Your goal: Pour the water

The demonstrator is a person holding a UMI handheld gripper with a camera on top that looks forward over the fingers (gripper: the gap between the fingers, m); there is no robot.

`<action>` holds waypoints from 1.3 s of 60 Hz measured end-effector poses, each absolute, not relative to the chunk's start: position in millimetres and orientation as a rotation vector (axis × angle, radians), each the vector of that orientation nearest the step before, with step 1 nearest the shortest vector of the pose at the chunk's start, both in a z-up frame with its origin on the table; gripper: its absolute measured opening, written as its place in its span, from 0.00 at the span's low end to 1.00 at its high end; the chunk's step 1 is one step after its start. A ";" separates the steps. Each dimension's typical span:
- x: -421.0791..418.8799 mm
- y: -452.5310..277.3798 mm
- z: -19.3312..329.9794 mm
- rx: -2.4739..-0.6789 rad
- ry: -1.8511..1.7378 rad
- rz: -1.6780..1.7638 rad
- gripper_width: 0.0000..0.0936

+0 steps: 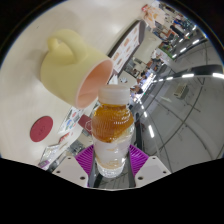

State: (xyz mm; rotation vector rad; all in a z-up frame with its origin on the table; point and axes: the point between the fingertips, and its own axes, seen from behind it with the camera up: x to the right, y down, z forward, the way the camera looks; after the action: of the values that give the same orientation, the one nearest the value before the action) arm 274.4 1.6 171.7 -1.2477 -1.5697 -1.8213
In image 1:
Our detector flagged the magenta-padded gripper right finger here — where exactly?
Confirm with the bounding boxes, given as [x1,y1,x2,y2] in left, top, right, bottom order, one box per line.
[127,144,173,188]

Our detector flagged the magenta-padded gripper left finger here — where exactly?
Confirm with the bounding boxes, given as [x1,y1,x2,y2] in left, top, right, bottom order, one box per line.
[53,144,98,189]

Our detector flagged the clear bottle with white cap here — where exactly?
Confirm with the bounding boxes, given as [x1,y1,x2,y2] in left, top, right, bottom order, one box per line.
[90,84,136,179]

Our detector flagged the small red sachet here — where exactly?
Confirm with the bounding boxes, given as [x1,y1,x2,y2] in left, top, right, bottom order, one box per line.
[59,132,72,143]

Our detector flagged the ceiling lights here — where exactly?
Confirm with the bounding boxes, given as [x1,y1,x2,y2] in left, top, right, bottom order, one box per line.
[133,24,224,141]

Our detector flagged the printed paper flyer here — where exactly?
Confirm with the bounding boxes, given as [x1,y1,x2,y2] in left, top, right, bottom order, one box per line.
[58,106,86,134]

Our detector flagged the flat round red coaster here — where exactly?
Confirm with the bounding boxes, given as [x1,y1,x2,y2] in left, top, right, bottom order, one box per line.
[29,115,54,143]

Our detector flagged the pale yellow mug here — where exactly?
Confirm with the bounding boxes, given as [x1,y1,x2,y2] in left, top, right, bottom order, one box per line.
[39,28,115,110]

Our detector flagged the beige chair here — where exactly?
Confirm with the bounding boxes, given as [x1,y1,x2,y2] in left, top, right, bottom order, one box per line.
[134,31,165,64]

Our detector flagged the crumpled food wrapper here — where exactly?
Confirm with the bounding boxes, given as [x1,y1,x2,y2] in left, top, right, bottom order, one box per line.
[141,3,168,31]

